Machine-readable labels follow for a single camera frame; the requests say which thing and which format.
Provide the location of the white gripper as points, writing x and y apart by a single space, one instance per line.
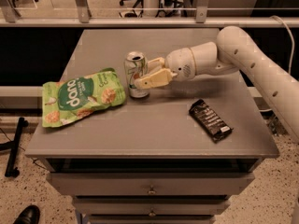
179 64

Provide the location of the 7up soda can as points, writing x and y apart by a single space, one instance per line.
135 66

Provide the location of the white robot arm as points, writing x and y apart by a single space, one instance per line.
233 49

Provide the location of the green rice chip bag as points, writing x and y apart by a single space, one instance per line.
68 101

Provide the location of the black snack bar wrapper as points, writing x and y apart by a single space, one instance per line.
209 120

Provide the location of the grey drawer cabinet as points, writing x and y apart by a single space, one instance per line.
157 135

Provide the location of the top drawer with knob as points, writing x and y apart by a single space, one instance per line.
150 184

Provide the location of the drawer with knob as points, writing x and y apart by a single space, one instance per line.
149 206
150 184

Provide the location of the black stand leg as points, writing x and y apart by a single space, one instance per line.
13 147

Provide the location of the black shoe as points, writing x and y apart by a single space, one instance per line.
30 215

